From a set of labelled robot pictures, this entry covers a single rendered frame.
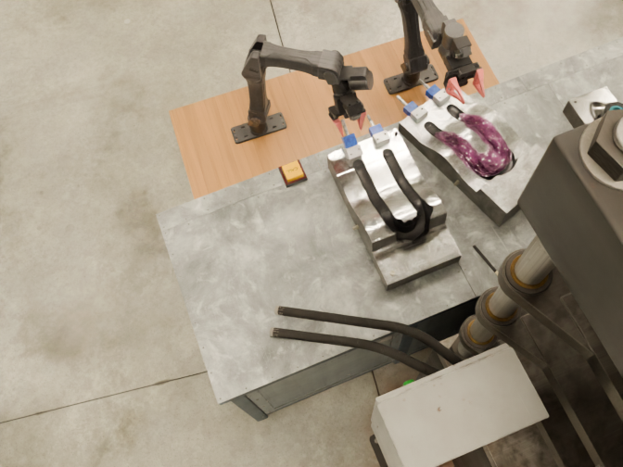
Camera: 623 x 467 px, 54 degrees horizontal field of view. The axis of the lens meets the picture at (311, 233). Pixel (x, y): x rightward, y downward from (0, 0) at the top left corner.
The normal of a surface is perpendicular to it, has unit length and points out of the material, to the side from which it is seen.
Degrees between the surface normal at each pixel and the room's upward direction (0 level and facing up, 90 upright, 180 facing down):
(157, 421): 0
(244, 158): 0
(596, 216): 90
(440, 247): 0
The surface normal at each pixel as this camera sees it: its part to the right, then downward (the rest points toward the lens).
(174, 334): -0.06, -0.39
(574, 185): -0.93, 0.36
